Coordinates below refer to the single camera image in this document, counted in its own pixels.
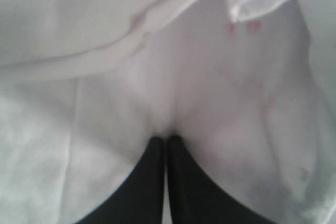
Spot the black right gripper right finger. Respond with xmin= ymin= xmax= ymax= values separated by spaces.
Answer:
xmin=166 ymin=136 xmax=268 ymax=224

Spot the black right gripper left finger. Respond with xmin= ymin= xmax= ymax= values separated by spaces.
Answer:
xmin=78 ymin=137 xmax=165 ymax=224

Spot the white cotton t-shirt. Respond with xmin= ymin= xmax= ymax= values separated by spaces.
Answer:
xmin=1 ymin=0 xmax=335 ymax=223

